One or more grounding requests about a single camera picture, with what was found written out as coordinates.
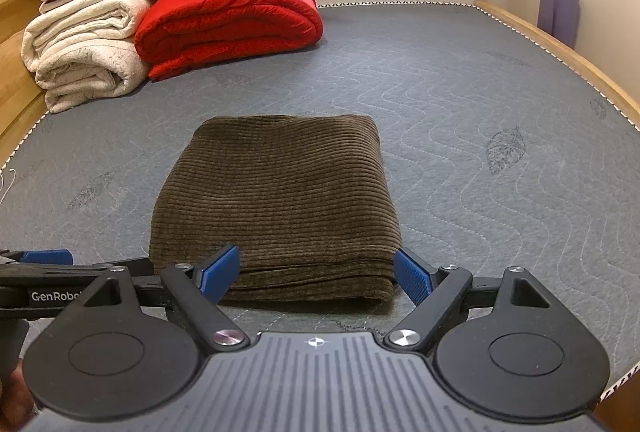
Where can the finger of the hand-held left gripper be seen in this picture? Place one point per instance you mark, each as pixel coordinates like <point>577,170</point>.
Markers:
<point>47,257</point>

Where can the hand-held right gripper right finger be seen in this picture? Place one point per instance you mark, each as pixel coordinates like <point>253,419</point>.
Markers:
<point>415,277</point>

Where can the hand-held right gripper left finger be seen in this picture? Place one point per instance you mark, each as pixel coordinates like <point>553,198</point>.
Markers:
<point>220,272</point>

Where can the red folded quilt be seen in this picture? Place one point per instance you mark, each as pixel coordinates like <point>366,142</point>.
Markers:
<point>230,16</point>

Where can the person's left hand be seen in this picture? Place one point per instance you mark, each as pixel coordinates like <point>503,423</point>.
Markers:
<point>12,399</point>

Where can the cream folded blanket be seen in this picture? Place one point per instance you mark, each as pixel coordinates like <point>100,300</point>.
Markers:
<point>80,46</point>

